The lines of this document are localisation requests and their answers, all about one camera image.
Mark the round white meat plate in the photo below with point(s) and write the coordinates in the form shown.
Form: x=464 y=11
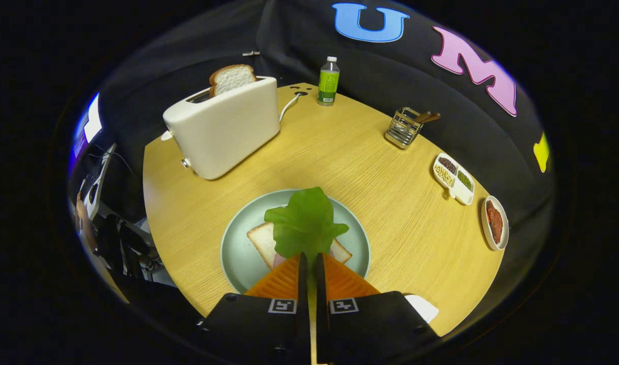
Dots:
x=506 y=230

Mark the white divided dish with beans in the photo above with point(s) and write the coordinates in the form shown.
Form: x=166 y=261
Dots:
x=461 y=195

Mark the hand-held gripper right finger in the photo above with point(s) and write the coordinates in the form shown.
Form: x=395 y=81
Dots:
x=320 y=284

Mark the black office chair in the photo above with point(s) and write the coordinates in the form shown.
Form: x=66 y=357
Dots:
x=126 y=248

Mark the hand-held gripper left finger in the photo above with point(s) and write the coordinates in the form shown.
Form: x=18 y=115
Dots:
x=302 y=284

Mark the pink ham slice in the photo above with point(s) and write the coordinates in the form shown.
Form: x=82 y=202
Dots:
x=279 y=261

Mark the toasted bread slice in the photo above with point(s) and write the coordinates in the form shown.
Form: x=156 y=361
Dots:
x=233 y=78

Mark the white toaster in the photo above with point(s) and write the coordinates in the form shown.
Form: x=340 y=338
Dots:
x=223 y=132

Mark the white square plate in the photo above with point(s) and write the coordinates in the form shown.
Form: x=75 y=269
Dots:
x=423 y=307

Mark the pale green round plate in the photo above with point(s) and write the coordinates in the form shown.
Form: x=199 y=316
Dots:
x=238 y=253

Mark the red meat slice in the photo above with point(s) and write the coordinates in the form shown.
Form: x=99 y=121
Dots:
x=494 y=223

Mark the computer monitor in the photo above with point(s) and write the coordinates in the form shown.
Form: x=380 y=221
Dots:
x=88 y=124

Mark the green label drink bottle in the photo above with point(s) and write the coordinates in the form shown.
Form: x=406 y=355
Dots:
x=328 y=83

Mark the green lettuce leaf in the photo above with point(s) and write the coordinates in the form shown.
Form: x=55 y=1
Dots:
x=304 y=223

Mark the white bread slice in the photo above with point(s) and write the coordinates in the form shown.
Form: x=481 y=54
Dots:
x=262 y=241

